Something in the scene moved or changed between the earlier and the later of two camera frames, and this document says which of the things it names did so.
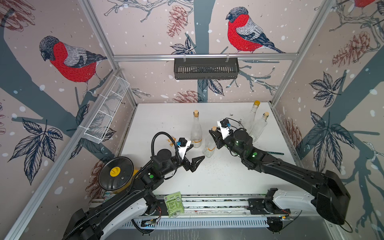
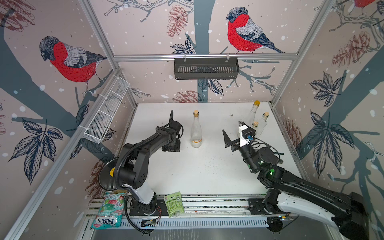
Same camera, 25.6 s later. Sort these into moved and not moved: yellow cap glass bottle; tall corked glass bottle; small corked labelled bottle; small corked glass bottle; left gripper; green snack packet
Moved: small corked glass bottle; left gripper
Not moved: small corked labelled bottle; tall corked glass bottle; yellow cap glass bottle; green snack packet
